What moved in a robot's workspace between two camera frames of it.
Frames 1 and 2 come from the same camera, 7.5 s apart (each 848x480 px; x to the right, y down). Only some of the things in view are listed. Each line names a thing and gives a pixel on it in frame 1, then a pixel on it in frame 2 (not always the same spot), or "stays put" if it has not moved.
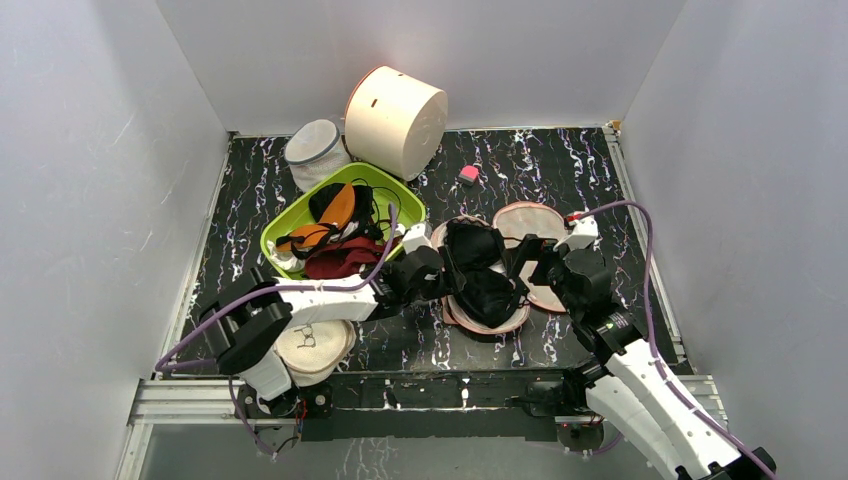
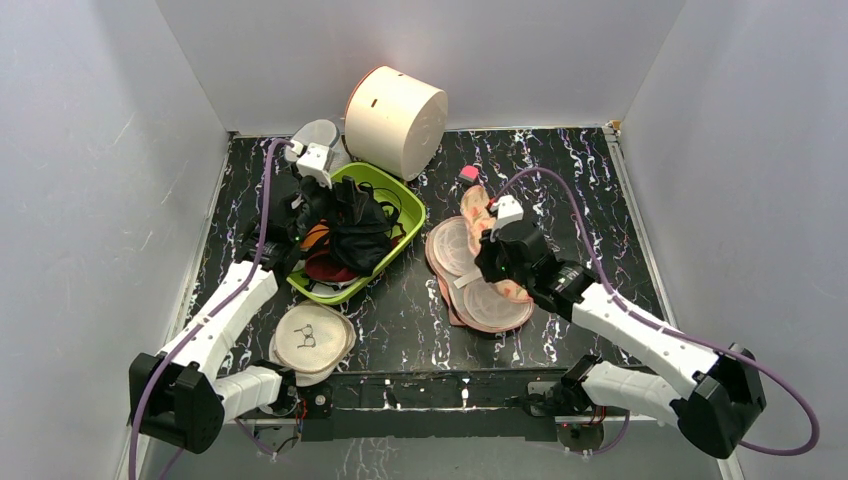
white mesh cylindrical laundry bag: [315, 149] stays put
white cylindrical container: [395, 121] stays put
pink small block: [468, 174] stays put
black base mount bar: [430, 404] stays put
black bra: [474, 267] → [360, 225]
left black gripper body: [442, 285] → [317, 201]
